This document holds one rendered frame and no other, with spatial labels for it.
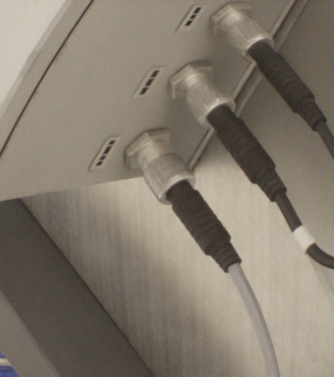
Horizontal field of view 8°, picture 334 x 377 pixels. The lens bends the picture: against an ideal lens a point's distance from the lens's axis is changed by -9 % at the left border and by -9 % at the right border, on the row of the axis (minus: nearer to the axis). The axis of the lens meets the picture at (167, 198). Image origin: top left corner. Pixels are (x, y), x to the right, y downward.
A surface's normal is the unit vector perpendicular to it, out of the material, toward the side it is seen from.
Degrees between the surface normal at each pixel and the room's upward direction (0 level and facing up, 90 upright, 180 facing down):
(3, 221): 35
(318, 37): 90
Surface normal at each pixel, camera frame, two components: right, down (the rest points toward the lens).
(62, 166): 0.52, 0.72
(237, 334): -0.74, 0.12
